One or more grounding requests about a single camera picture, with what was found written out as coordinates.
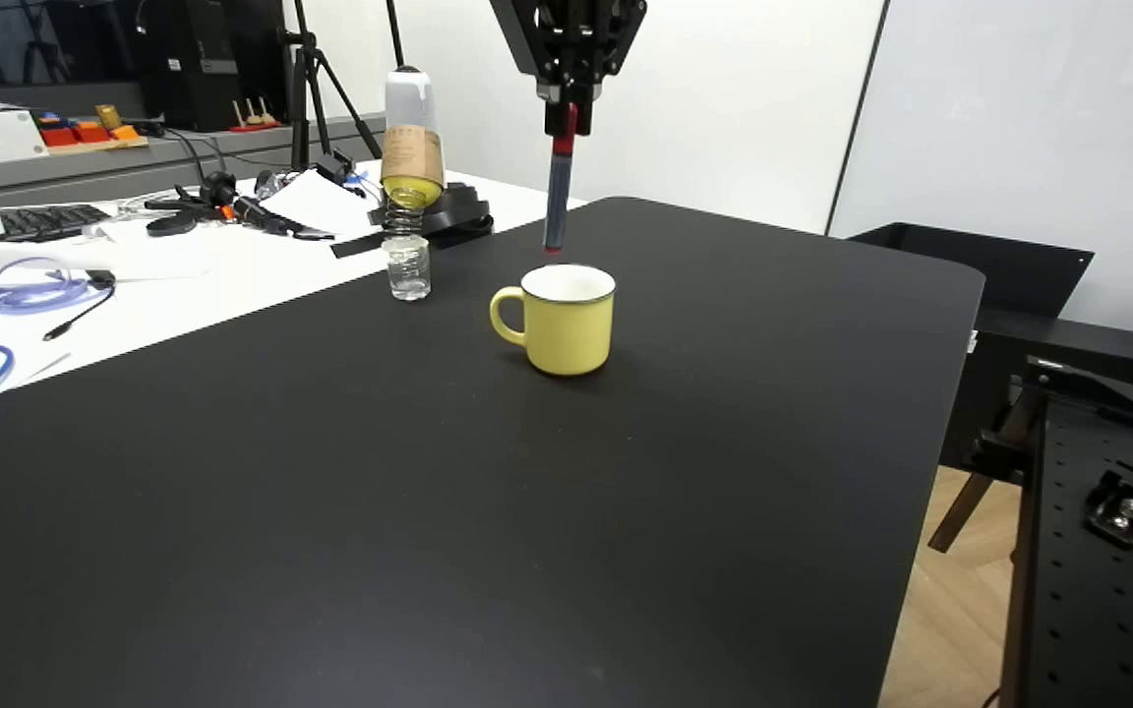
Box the red and grey marker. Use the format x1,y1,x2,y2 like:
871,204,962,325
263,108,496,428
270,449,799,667
533,97,586,262

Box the yellow enamel cup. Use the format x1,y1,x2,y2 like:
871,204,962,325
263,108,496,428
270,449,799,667
485,259,621,380

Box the tall bottle with brown label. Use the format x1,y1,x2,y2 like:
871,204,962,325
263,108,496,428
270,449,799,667
376,68,447,219

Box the black tripod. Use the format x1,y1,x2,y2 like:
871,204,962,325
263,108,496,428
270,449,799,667
277,0,385,175

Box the small clear glass bottle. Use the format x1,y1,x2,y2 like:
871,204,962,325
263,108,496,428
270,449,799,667
380,211,435,308

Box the black pen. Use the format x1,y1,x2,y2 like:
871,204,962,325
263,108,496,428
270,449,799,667
326,223,398,262

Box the white paper sheet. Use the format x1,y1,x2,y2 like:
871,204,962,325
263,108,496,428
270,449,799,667
255,165,380,245

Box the black monitor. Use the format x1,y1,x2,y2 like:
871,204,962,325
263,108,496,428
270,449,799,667
131,0,294,135

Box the black and orange hand tools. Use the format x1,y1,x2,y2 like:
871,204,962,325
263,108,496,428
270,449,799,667
141,175,339,247

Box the black bin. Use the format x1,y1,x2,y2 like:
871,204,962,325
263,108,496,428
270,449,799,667
844,219,1096,321

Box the red and orange blocks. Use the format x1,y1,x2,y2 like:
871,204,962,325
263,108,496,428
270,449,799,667
34,103,149,153

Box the grey shelf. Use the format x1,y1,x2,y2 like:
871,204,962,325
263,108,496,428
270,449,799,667
0,119,385,219

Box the black keyboard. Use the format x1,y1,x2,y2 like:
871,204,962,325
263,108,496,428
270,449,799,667
0,202,115,247

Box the wooden table leg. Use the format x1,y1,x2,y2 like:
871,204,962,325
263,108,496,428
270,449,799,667
923,388,1046,556

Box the black perforated breadboard table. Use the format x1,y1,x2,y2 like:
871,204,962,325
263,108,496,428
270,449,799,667
993,354,1133,708

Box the thin black cable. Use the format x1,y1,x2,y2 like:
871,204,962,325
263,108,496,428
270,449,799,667
39,262,123,344

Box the thin blue cable loop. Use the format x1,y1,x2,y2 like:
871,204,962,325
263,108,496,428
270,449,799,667
0,251,111,320

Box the black clamp bracket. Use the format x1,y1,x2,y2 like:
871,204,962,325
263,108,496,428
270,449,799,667
1020,351,1133,435

